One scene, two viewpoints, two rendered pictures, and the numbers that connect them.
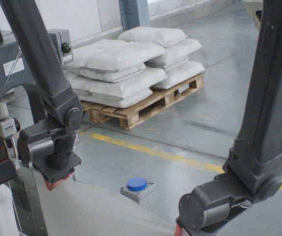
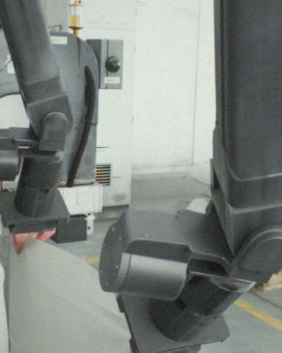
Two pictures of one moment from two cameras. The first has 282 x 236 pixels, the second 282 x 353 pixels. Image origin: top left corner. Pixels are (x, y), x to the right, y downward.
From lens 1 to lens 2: 35 cm
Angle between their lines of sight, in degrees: 21
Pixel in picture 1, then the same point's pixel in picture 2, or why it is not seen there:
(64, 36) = (114, 46)
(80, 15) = not seen: hidden behind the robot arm
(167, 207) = not seen: outside the picture
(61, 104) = (38, 101)
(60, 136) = (31, 156)
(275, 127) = (257, 84)
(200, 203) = (122, 239)
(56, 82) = (35, 62)
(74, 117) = (53, 126)
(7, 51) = not seen: hidden behind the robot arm
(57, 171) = (23, 216)
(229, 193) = (186, 240)
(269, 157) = (258, 167)
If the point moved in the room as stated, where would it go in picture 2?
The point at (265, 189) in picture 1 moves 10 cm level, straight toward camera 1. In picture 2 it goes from (251, 245) to (185, 283)
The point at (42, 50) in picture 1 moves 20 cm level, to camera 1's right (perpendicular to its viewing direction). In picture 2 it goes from (20, 3) to (175, 4)
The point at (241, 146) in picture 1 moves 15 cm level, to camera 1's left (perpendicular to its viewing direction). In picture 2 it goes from (216, 142) to (34, 129)
